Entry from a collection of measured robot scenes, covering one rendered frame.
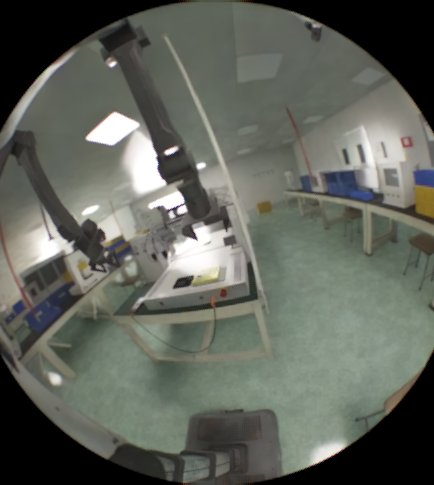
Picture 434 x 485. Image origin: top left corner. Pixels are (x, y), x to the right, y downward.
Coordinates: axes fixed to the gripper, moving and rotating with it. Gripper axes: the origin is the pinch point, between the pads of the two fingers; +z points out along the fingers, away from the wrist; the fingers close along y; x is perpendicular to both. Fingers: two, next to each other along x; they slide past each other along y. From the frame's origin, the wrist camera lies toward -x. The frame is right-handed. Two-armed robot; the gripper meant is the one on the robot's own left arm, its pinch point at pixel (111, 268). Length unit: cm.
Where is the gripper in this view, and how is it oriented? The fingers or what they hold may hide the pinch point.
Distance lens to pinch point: 72.0
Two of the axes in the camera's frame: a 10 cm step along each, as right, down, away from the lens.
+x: 1.3, 7.2, -6.8
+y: -9.4, 3.0, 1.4
